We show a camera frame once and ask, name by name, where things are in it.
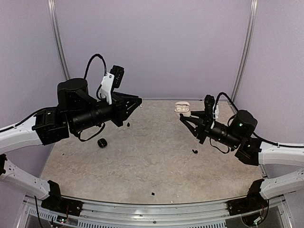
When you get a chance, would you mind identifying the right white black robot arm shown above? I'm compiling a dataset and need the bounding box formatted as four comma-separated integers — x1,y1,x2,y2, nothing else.
174,95,304,211

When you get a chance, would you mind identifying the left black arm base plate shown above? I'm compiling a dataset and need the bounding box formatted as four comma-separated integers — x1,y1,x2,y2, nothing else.
41,180,83,217

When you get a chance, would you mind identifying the right black camera cable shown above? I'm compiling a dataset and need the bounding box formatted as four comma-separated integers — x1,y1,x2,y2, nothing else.
215,92,238,112

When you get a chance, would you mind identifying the white earbuds charging case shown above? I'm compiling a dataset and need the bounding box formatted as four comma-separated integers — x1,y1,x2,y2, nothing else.
174,101,191,117

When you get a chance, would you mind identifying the front aluminium rail frame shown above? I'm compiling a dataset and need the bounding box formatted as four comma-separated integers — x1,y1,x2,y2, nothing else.
14,152,295,228

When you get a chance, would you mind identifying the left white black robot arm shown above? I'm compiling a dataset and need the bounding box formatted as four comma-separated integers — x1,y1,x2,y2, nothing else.
0,78,142,211

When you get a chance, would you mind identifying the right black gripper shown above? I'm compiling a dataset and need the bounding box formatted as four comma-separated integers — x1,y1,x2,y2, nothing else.
180,111,242,150

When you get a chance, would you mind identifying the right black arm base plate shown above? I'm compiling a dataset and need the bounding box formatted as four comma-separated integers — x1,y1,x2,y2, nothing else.
227,179,269,216

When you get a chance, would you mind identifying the black earbuds charging case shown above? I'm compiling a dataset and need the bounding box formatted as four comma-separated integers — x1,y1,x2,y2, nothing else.
97,138,108,149

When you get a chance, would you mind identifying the aluminium corner post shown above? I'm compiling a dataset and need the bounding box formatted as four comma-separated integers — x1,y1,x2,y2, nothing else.
231,0,258,102
47,0,71,82

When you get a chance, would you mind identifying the right aluminium corner post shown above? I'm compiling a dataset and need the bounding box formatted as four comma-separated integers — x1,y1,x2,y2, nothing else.
231,0,258,102

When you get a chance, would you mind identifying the left aluminium corner post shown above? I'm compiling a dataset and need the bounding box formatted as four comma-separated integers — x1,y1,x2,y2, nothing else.
47,0,71,82

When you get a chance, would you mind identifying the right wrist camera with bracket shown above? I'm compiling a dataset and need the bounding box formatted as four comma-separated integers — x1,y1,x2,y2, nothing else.
204,95,219,121

